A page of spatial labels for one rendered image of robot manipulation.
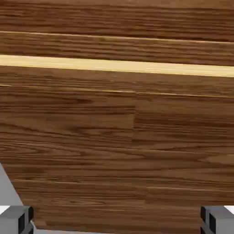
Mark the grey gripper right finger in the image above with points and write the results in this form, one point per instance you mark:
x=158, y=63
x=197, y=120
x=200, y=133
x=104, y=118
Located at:
x=222, y=219

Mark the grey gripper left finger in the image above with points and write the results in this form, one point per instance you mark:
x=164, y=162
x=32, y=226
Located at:
x=11, y=219

